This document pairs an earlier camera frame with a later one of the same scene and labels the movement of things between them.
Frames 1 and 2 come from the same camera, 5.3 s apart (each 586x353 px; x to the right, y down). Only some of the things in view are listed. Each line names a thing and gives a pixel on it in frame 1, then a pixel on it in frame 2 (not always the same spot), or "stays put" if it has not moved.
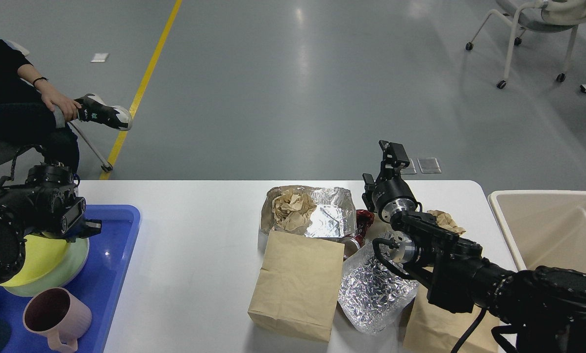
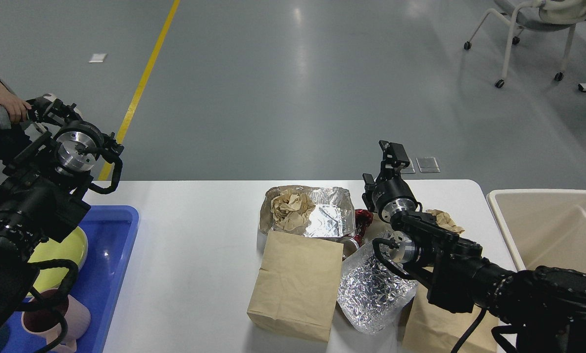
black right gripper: [391, 194] stays put
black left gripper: [60, 212] to [78, 146]
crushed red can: [364, 218] stays put
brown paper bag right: [431, 328] stays put
